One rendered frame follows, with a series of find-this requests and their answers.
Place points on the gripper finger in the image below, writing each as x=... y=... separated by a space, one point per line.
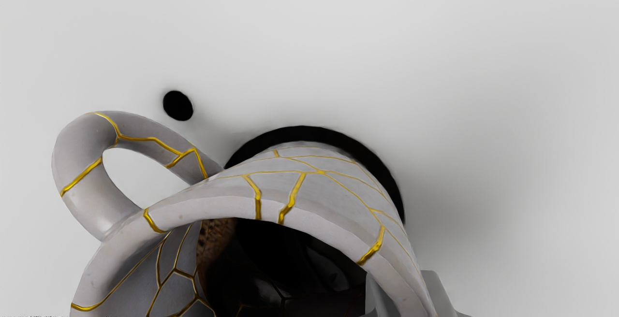
x=447 y=305

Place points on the white mug with gold cracks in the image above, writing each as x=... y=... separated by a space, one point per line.
x=314 y=191

